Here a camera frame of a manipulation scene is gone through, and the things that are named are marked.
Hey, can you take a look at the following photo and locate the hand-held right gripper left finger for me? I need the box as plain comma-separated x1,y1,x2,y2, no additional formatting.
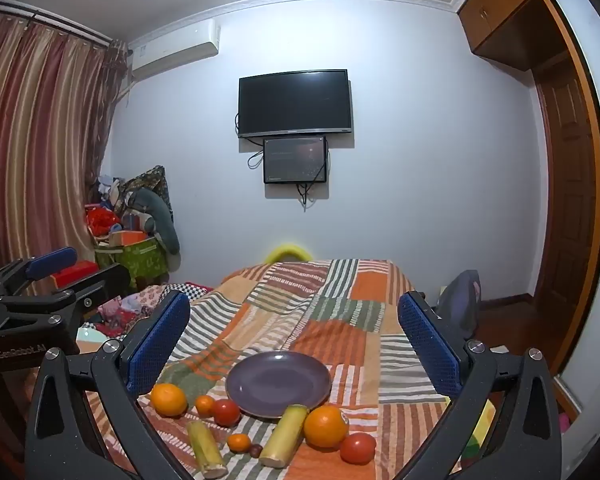
25,290,193,480

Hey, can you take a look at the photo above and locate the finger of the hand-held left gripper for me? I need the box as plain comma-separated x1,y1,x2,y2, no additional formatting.
0,262,132,333
0,246,79,306

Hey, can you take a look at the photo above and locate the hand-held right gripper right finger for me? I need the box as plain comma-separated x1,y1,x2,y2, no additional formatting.
397,290,563,480

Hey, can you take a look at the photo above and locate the plain large orange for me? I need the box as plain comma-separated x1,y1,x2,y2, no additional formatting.
150,383,188,418

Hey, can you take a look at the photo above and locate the red tomato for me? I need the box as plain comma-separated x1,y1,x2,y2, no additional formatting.
212,399,242,428
339,432,377,465

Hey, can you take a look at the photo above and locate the long green zucchini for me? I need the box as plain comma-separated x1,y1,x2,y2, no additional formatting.
187,420,229,479

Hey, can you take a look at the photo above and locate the purple plate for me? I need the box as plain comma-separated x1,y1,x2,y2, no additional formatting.
225,351,332,421

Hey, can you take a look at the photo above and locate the large orange with sticker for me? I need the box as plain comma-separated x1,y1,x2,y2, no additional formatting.
303,405,350,449

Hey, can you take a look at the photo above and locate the yellow sugarcane piece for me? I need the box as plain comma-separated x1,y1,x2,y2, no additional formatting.
258,403,309,469

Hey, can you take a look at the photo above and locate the red box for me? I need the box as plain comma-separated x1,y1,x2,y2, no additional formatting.
50,261,98,291

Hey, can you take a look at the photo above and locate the mint green round tray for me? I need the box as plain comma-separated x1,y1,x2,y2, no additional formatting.
77,324,102,356

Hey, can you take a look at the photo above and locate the red bag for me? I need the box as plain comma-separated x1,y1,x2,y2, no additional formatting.
86,205,122,236

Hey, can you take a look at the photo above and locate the black white checkered cloth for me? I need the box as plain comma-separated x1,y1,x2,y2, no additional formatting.
170,282,216,303

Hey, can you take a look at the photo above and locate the striped patchwork blanket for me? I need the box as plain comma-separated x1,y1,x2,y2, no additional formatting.
80,258,496,480

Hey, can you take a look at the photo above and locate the dark floral cushion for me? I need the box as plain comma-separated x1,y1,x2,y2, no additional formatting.
117,165,175,221

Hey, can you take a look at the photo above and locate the striped red curtain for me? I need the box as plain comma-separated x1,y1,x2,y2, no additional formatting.
0,5,131,301

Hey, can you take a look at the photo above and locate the yellow round object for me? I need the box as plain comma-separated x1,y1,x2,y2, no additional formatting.
265,243,313,264

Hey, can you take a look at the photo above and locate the brown wooden door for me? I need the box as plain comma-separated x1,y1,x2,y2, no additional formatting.
532,50,600,361

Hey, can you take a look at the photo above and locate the white air conditioner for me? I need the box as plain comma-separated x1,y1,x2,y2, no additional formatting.
127,24,221,81

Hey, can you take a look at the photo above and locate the wooden overhead cabinet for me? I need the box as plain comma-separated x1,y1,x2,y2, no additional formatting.
457,0,571,68

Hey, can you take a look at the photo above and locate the black monitor cable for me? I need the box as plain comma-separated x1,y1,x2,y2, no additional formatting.
297,182,317,211

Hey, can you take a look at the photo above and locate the small black wall monitor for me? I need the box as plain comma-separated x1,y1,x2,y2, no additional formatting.
263,136,329,185

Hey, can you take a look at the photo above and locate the wall-mounted black television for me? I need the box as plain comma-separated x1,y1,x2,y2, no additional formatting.
237,68,354,139

